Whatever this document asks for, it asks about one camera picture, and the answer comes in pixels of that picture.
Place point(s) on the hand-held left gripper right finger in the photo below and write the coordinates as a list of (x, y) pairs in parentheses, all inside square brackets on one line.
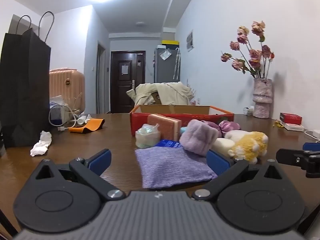
[(217, 161)]

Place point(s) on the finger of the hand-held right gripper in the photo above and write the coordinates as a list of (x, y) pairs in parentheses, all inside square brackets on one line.
[(290, 157), (311, 146)]

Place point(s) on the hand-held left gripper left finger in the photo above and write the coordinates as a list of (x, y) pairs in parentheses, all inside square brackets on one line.
[(100, 161)]

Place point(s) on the purple plush towel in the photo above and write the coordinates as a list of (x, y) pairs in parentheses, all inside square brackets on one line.
[(197, 137)]

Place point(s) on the pink satin scrunchie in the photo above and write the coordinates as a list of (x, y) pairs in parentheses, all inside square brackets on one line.
[(228, 127)]

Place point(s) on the yellow plush paw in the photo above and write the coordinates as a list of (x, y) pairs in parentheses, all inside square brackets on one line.
[(250, 145)]

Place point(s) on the light blue sock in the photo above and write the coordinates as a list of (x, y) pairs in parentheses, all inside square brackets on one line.
[(184, 130)]

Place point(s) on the purple knit cloth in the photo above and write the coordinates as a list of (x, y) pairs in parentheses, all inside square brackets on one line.
[(170, 167)]

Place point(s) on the clear plastic packet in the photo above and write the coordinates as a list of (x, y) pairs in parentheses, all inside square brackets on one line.
[(146, 136)]

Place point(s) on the blue packet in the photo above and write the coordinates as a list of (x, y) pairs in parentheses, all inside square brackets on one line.
[(167, 143)]

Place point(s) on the red cardboard box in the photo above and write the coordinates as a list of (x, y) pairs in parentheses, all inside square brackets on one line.
[(140, 123)]

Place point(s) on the pink sponge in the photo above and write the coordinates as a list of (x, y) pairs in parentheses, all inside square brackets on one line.
[(160, 125)]

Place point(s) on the white charger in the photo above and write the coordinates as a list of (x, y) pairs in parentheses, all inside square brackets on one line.
[(313, 134)]

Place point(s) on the white flat box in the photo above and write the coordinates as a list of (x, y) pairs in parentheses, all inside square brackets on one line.
[(295, 127)]

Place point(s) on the small yellow bits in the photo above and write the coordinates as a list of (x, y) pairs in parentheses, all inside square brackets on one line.
[(278, 124)]

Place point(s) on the white tube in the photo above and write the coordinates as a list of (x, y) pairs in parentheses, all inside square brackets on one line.
[(83, 119)]

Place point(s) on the small white gadget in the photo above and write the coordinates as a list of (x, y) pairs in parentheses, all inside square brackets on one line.
[(248, 110)]

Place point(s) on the white crumpled tissue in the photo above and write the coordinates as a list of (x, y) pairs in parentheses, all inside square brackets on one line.
[(41, 143)]

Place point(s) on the pink speckled vase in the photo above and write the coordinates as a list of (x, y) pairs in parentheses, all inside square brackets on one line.
[(262, 100)]

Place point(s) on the clear plastic bag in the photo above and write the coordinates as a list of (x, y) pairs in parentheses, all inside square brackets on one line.
[(60, 105)]

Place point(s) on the dark entrance door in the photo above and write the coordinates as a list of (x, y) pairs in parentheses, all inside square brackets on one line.
[(127, 90)]

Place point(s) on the pink suitcase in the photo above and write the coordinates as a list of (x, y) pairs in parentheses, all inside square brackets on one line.
[(72, 85)]

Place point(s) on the side door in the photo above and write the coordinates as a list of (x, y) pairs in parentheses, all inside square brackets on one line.
[(101, 80)]

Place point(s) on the beige coat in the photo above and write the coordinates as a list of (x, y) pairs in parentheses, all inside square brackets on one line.
[(170, 92)]

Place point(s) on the brown chair back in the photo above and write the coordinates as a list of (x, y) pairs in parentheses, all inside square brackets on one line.
[(157, 98)]

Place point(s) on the paper notice on door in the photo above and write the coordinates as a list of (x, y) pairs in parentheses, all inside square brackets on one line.
[(124, 69)]

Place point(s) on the black paper bag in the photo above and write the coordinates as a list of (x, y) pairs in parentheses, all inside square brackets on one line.
[(25, 92)]

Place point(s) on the white hanging umbrella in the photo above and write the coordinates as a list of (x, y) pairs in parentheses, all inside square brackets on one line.
[(177, 65)]

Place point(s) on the dried pink flowers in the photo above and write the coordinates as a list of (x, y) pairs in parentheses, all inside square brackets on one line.
[(255, 55)]

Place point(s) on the white bag on cabinet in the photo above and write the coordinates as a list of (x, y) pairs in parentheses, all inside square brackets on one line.
[(165, 55)]

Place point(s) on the yellow black box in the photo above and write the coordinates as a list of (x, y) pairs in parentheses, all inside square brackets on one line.
[(170, 43)]

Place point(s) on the wall panel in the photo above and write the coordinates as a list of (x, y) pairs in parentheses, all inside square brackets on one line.
[(190, 41)]

